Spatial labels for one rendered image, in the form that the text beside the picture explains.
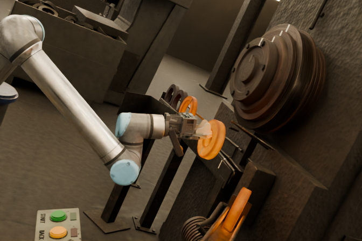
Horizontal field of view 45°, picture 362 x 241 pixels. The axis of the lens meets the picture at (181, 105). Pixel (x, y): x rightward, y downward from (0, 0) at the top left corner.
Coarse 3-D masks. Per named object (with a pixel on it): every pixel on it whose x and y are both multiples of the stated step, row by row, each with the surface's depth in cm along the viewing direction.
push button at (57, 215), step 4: (52, 212) 116; (56, 212) 116; (60, 212) 116; (64, 212) 116; (52, 216) 114; (56, 216) 114; (60, 216) 115; (64, 216) 115; (56, 220) 114; (60, 220) 114
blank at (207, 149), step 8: (216, 120) 167; (216, 128) 165; (224, 128) 165; (216, 136) 163; (224, 136) 163; (200, 144) 172; (208, 144) 166; (216, 144) 162; (200, 152) 169; (208, 152) 163; (216, 152) 163
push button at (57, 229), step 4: (52, 228) 109; (56, 228) 109; (60, 228) 110; (64, 228) 110; (52, 232) 108; (56, 232) 108; (60, 232) 108; (64, 232) 108; (52, 236) 107; (56, 236) 107; (60, 236) 107
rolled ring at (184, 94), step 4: (180, 92) 277; (184, 92) 274; (176, 96) 282; (180, 96) 282; (184, 96) 271; (172, 100) 286; (176, 100) 284; (172, 104) 283; (176, 104) 284; (180, 104) 271; (176, 108) 284
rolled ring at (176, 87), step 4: (172, 84) 296; (176, 84) 295; (172, 88) 295; (176, 88) 289; (168, 92) 300; (172, 92) 300; (176, 92) 288; (168, 96) 301; (172, 96) 288; (164, 100) 301; (168, 100) 301
